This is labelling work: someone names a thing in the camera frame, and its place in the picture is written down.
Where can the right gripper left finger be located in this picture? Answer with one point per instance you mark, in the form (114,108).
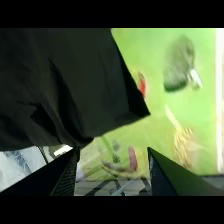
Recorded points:
(56,176)

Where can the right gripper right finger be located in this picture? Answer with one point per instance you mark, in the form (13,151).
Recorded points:
(173,180)

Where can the dark green garment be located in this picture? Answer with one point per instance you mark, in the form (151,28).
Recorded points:
(60,86)

